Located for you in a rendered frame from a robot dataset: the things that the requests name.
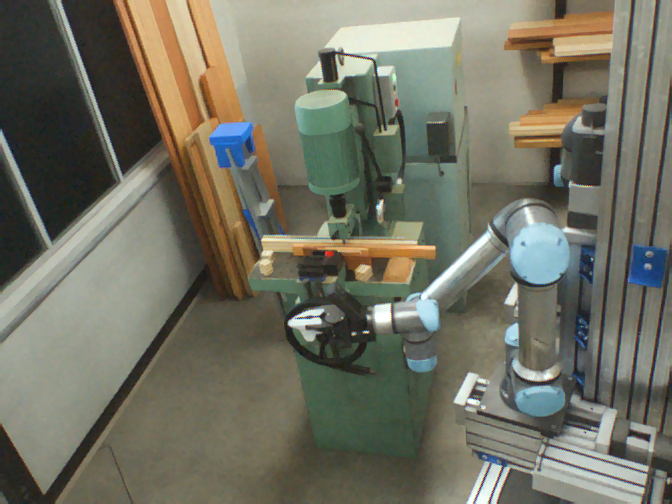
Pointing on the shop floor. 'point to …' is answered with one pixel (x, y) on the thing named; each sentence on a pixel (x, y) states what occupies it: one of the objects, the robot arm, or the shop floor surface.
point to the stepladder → (226, 147)
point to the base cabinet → (367, 396)
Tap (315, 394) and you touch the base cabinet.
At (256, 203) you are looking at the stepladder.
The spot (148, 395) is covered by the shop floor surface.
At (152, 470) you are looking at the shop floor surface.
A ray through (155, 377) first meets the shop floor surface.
